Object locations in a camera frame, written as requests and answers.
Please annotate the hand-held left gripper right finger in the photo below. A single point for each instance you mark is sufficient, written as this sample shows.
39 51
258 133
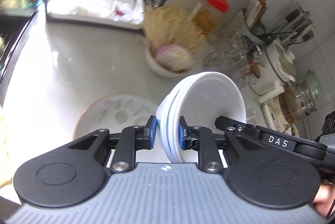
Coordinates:
181 132

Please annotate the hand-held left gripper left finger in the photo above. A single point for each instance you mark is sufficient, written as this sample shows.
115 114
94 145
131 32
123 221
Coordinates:
151 132

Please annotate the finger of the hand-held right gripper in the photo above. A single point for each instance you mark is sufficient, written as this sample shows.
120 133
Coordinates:
225 122

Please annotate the light blue bowl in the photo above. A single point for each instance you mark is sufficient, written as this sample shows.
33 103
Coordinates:
174 114
162 129

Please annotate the small white bowl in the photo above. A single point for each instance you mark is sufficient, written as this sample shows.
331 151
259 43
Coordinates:
209 98

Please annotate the white leaf print plate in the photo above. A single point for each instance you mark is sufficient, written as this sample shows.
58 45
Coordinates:
117 114

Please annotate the person's right hand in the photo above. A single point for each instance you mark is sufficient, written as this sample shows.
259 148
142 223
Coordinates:
324 197

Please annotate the speckled paper cup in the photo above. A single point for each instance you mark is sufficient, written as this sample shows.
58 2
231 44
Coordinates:
291 131

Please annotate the cream kettle base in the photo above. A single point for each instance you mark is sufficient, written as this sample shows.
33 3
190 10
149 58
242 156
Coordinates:
273 116

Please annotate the glass kettle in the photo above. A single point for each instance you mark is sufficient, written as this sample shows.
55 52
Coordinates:
298 101

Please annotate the white ceramic bowl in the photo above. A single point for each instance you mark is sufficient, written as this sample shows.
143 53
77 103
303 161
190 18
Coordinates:
157 67

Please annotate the group of glass cups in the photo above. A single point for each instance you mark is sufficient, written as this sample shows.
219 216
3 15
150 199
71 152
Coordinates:
230 56

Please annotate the white electric pot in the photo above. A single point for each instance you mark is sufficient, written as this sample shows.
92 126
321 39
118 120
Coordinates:
272 69

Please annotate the garlic bulb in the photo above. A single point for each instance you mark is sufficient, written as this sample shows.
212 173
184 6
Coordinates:
174 56

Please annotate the dried noodles bundle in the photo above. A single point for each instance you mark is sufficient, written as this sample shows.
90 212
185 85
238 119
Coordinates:
170 25

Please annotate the red lid jar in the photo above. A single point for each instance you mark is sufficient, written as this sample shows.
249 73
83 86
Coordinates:
212 12

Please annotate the bunch of chopsticks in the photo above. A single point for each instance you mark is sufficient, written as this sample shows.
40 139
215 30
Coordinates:
255 8

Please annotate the white rack tray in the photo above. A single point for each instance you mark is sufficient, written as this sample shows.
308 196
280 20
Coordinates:
86 4

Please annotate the yellow cloth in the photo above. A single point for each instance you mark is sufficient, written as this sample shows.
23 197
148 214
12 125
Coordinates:
2 135

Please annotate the black sink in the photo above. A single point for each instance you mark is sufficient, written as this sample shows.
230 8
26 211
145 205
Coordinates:
13 51

